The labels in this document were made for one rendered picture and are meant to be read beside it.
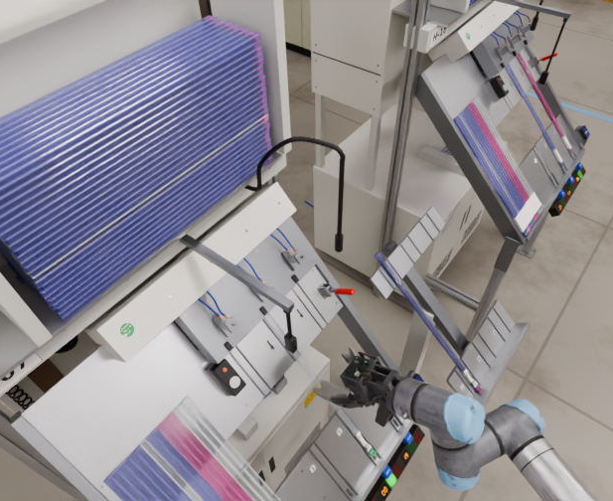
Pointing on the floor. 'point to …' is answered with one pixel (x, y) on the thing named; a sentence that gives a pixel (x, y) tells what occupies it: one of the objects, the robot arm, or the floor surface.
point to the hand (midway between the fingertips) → (331, 375)
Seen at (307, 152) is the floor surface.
